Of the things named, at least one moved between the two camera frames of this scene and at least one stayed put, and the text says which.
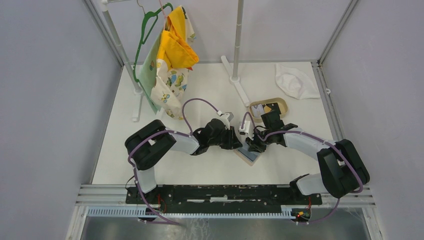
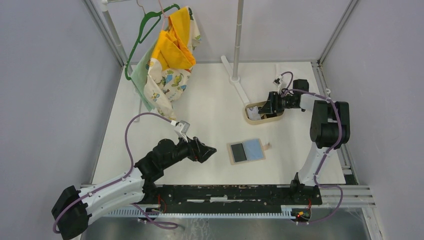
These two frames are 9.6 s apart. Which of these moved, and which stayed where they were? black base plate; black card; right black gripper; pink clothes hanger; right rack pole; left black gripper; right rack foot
Moved: black card; left black gripper; right black gripper
Stayed: right rack foot; black base plate; right rack pole; pink clothes hanger
